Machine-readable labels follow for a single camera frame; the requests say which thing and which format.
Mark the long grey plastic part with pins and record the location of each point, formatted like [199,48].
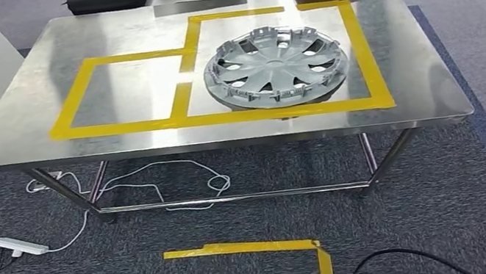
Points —
[276,68]

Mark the yellow workbench tape outline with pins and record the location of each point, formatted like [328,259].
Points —
[123,128]

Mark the white power strip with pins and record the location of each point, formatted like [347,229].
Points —
[19,246]

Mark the steel workbench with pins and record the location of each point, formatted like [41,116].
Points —
[108,40]

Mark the dark grey flat bar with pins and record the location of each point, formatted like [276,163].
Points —
[201,4]

